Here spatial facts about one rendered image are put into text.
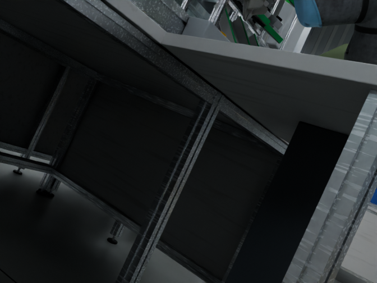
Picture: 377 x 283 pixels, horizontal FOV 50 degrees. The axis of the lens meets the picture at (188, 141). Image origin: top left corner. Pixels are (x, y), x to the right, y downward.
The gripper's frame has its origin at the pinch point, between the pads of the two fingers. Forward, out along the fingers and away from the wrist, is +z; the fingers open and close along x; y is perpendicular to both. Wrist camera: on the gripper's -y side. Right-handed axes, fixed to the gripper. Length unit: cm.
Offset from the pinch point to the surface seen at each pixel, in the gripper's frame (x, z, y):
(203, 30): -19.2, 13.8, 3.7
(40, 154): 84, 89, -166
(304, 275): -41, 51, 55
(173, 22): -23.8, 15.3, -2.4
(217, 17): 18.8, -5.6, -23.7
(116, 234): 76, 101, -69
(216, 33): -14.7, 12.4, 4.6
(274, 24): 39.7, -15.8, -12.7
